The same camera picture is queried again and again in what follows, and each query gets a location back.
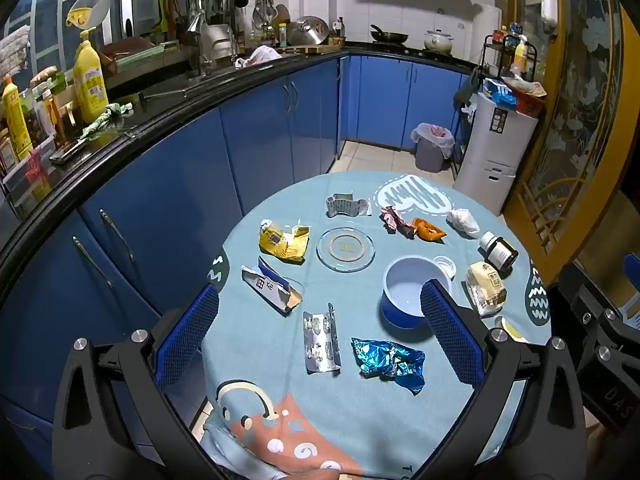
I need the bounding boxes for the steel faucet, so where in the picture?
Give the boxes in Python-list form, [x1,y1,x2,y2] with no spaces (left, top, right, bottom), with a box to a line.
[186,0,213,78]

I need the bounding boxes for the clear plastic storage box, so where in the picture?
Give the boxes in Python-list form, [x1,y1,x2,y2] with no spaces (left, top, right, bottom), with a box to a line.
[0,135,56,211]

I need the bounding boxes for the cream snack packet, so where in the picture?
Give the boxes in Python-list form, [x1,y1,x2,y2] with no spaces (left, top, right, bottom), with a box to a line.
[466,261,507,317]

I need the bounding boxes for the crumpled white tissue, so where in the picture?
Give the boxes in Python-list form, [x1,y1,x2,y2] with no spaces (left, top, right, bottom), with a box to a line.
[446,207,481,239]

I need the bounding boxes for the small yellow bottle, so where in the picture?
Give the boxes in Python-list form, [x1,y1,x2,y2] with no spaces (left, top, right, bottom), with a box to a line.
[1,75,33,161]

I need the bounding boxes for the white plastic bag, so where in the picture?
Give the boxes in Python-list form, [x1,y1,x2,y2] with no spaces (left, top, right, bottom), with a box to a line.
[235,45,285,68]

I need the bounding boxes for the white cooking pot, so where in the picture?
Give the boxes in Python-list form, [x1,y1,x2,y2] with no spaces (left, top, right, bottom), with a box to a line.
[424,30,455,54]

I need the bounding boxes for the white wall dispenser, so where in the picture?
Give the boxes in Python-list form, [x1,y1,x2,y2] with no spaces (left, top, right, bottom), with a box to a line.
[539,0,559,36]

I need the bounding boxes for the steel mixing bowl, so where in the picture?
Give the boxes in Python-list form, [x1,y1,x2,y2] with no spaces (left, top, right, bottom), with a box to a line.
[286,16,331,47]

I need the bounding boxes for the blue kitchen cabinets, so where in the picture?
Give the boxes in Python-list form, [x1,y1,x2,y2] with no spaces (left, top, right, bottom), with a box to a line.
[0,52,473,436]

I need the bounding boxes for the grey printed paper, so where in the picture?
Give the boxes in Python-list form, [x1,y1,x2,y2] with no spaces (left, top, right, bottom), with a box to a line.
[326,192,373,218]

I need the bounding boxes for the silver blister pack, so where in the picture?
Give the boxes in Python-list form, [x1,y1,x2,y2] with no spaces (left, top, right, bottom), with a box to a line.
[302,303,343,375]

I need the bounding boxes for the round glass dish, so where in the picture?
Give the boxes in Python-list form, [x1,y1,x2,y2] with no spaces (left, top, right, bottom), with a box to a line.
[316,227,376,273]

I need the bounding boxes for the black wire rack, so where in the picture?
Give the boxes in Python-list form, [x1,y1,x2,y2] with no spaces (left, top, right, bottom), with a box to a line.
[481,35,538,81]

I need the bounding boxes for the large yellow detergent bottle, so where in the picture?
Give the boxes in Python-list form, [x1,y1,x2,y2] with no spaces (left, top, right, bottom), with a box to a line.
[73,29,110,124]

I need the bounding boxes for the wooden glass door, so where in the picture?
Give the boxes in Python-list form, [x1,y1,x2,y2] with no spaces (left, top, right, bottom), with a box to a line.
[502,0,640,286]

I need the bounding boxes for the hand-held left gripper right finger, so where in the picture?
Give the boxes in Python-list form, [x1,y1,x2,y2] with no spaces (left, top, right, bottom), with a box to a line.
[419,280,588,480]

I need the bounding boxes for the brown medicine bottle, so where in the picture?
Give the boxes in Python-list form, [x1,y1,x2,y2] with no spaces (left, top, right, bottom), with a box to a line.
[479,231,519,273]

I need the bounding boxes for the blue bowl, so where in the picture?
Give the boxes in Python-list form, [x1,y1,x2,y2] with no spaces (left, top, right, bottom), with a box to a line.
[380,256,453,330]

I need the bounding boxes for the yellow spray bottle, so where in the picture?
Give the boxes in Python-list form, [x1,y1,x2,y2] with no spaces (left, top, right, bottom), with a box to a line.
[511,35,529,75]

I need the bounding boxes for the green cloth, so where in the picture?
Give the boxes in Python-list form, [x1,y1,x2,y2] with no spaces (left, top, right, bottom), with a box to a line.
[80,102,135,140]

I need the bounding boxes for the yellow white round lid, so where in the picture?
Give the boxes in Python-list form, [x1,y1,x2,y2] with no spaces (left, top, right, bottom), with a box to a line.
[495,316,528,343]

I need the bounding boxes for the pink paper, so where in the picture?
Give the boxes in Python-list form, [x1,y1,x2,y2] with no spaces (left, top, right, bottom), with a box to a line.
[380,206,418,237]

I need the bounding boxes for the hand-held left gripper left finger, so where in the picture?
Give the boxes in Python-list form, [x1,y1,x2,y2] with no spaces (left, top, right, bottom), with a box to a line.
[51,284,226,480]

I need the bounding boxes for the white storage cabinet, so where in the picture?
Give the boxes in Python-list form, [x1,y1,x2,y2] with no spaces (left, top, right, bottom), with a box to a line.
[452,91,540,216]

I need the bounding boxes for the blue packets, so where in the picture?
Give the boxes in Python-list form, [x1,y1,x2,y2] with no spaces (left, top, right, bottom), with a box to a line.
[482,79,518,108]

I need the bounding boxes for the grey trash bin with liner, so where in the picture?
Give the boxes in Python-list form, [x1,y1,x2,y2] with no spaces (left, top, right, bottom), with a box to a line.
[411,122,456,172]

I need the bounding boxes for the orange wrapper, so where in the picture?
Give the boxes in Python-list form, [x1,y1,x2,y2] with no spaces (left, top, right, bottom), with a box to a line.
[411,217,447,242]

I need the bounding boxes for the light blue plastic stool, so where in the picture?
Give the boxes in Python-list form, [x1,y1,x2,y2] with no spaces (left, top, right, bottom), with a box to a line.
[622,285,640,331]

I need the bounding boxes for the black wok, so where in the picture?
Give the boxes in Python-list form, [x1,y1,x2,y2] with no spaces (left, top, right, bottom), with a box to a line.
[369,24,410,44]

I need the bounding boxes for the yellow snack wrapper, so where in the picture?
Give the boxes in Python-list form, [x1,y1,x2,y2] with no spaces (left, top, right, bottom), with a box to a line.
[258,219,311,264]

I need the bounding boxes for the white bottle cap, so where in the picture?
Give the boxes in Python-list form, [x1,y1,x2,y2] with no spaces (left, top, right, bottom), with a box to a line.
[432,256,457,281]

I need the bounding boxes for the torn white blue carton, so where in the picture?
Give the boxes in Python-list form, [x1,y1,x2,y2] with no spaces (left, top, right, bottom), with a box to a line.
[241,256,304,316]

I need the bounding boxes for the blue foil wrapper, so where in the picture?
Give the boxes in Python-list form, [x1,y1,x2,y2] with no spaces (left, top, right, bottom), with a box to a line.
[351,337,426,395]

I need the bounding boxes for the brown sauce bottle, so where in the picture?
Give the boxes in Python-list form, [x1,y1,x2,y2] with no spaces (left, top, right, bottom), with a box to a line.
[41,87,63,136]

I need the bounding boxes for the red basket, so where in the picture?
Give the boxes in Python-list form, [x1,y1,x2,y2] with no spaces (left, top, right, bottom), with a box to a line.
[505,77,547,116]

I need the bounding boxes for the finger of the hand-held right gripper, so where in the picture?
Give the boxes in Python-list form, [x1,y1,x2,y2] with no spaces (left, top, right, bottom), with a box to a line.
[557,260,640,367]

